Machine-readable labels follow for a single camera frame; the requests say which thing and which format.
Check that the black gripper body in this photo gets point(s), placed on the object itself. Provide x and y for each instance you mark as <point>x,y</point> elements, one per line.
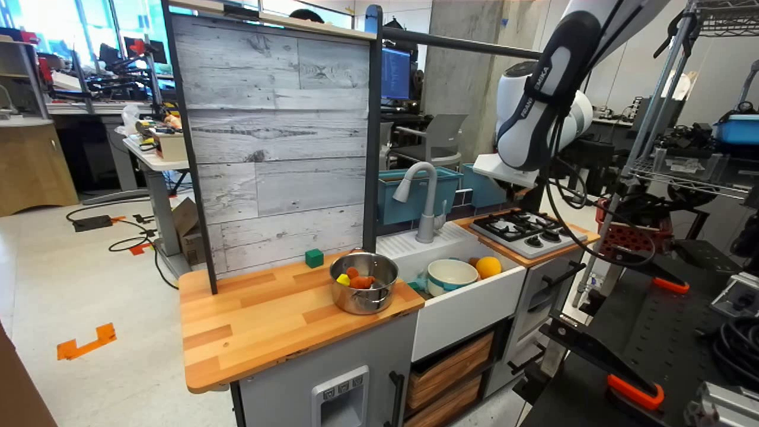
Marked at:
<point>539,197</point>

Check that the steel cooking pot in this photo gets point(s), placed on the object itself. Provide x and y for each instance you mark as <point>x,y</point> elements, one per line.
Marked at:
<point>364,300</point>

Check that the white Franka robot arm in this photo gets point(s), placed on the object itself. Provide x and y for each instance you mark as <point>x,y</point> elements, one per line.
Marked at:
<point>546,102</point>

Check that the grey toy stove top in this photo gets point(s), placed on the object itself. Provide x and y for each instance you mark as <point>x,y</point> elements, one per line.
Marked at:
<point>531,239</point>

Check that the yellow toy lemon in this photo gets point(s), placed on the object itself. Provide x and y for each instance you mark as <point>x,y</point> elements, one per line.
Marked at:
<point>489,266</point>

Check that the grey toy oven front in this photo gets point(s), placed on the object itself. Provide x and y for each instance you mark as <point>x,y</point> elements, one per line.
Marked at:
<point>546,300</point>

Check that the grey toy faucet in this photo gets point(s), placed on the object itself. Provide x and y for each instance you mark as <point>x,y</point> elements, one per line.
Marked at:
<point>430,215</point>

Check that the white toy sink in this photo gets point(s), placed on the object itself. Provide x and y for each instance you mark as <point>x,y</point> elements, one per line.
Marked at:
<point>466,307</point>

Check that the orange toy in pot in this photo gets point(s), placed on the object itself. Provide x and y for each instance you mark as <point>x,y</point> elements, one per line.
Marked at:
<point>361,280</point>

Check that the yellow toy in pot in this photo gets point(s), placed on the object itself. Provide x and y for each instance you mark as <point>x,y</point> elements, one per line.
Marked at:
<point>342,278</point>

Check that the grey toy kitchen cabinet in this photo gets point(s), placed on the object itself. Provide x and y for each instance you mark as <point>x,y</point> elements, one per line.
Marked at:
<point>315,382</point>

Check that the teal planter box with radishes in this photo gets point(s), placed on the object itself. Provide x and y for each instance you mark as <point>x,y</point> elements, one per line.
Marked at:
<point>482,195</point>

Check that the red plastic crate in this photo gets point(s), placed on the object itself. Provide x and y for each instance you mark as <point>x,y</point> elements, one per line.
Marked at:
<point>632,235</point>

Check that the grey office chair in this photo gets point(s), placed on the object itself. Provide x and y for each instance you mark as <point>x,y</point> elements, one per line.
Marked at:
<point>441,137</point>

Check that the cream bowl with teal rim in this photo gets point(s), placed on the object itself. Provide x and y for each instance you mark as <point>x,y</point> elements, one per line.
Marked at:
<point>451,273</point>

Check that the metal tripod stand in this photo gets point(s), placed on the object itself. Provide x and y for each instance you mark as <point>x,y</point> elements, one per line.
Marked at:
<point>651,120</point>

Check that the computer monitor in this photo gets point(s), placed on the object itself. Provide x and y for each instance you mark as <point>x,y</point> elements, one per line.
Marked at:
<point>394,74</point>

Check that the wooden crate drawer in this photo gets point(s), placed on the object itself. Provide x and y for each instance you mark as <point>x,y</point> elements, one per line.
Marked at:
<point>447,406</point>
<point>451,368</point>

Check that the blue case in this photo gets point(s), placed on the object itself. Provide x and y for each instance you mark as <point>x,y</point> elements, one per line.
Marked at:
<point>737,128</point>

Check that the grey wood-look backsplash panel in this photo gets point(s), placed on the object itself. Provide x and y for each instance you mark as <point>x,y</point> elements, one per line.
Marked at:
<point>276,144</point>

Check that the cardboard box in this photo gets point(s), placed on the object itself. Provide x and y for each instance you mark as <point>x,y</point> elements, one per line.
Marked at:
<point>188,228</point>

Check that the white work table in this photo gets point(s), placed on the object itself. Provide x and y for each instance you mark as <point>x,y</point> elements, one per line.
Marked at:
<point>155,158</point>

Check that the black power adapter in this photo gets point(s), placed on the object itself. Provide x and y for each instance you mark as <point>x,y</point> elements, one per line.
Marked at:
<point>93,224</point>

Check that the wooden cabinet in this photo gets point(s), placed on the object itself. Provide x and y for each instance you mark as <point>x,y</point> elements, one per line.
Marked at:
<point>32,167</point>

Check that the black metal kitchen frame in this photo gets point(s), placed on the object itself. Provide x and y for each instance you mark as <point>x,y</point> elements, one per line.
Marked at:
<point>370,158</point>

